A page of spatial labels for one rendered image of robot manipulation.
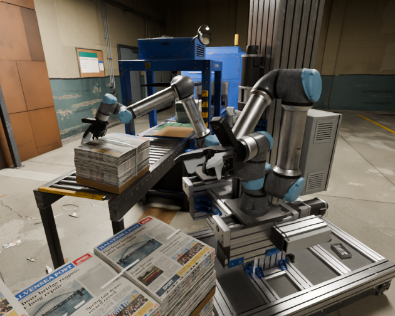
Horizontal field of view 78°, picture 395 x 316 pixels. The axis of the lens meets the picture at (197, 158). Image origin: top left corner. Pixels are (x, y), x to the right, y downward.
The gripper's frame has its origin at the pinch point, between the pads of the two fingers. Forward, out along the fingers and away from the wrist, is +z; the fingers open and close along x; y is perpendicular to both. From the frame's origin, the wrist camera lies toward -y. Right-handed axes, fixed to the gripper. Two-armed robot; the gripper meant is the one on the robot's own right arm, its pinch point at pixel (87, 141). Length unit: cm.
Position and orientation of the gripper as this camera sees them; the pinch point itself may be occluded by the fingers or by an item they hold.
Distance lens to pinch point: 170.2
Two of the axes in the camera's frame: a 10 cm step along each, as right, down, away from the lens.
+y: 8.0, 6.0, -0.4
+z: -5.4, 7.3, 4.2
